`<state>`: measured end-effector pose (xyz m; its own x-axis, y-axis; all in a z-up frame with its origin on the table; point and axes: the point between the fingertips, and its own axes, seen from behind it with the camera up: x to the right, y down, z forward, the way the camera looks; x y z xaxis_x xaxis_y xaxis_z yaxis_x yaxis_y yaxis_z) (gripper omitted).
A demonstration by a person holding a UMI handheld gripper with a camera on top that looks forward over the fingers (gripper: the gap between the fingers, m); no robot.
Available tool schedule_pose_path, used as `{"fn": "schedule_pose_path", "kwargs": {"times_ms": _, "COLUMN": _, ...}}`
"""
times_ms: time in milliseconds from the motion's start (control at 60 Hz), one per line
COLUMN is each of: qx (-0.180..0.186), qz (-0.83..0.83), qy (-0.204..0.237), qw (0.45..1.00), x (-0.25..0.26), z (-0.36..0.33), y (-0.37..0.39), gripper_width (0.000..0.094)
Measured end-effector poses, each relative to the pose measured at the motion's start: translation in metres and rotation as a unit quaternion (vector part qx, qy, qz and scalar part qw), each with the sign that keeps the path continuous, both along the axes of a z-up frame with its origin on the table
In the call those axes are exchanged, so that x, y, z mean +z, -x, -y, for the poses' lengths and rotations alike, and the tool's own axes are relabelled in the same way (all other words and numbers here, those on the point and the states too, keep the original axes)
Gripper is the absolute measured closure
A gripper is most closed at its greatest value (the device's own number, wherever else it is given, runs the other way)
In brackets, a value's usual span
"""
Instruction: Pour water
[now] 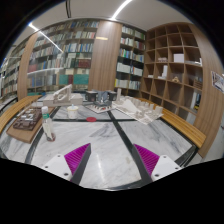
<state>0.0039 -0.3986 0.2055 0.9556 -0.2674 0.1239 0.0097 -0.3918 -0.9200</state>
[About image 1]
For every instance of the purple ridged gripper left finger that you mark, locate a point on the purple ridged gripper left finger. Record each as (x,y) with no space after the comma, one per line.
(70,166)

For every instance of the dark grey building model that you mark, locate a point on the dark grey building model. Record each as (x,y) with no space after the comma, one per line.
(101,98)

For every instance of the red bottle cap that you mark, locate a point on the red bottle cap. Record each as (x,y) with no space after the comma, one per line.
(91,119)

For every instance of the beige wooden architectural model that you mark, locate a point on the beige wooden architectural model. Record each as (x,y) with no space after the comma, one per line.
(63,97)

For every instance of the wooden cubby shelf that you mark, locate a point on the wooden cubby shelf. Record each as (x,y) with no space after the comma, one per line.
(173,72)

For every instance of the white terraced architectural model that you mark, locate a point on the white terraced architectural model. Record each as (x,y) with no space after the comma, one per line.
(142,111)

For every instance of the dark brown architectural model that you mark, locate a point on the dark brown architectural model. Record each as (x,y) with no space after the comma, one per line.
(29,119)

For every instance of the wall poster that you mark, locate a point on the wall poster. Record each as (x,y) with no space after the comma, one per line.
(217,81)

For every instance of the wooden model base board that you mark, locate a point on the wooden model base board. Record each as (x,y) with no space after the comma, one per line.
(24,135)

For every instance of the clear plastic water bottle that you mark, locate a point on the clear plastic water bottle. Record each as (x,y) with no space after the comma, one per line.
(47,124)

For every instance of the white paper cup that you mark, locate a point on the white paper cup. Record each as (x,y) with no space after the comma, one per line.
(72,112)

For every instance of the large bookshelf with books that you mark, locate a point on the large bookshelf with books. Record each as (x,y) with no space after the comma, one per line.
(62,55)

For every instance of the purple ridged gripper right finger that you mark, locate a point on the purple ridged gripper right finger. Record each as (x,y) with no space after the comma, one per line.
(152,166)

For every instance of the wooden bench right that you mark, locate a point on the wooden bench right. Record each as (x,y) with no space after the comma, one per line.
(188,130)

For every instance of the middle bookshelf with books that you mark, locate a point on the middle bookshelf with books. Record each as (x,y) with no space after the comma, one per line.
(130,61)

